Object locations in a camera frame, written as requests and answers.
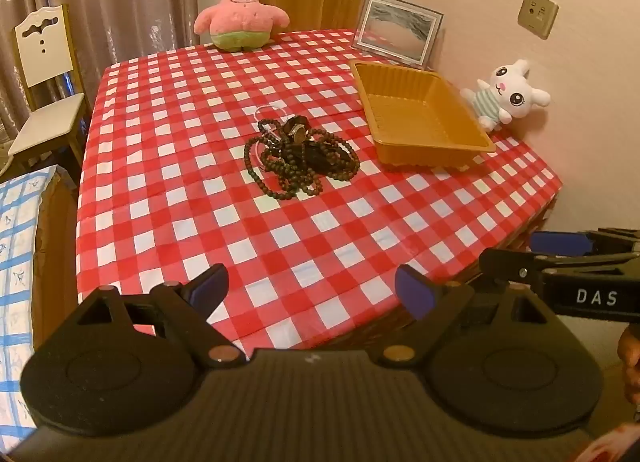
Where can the white bunny plush toy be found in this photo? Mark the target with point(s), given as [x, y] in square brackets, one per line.
[505, 89]

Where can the yellow plastic tray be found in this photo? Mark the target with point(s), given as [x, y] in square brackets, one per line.
[420, 122]

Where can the blue checked cloth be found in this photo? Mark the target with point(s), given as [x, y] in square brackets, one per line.
[20, 252]

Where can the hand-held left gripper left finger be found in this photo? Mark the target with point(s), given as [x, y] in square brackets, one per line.
[210, 284]

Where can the clear picture frame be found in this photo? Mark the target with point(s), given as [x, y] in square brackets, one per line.
[395, 32]

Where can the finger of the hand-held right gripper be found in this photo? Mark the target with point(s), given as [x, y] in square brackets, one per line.
[560, 242]
[505, 267]

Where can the person's right hand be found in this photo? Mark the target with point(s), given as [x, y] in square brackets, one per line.
[631, 367]

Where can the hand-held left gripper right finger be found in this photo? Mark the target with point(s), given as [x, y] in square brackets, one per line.
[415, 292]

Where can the white wooden chair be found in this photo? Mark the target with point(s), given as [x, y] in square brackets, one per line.
[42, 47]

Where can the pink starfish plush toy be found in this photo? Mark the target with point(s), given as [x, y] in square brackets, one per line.
[240, 17]

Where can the red checked tablecloth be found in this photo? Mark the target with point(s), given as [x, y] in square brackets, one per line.
[200, 222]

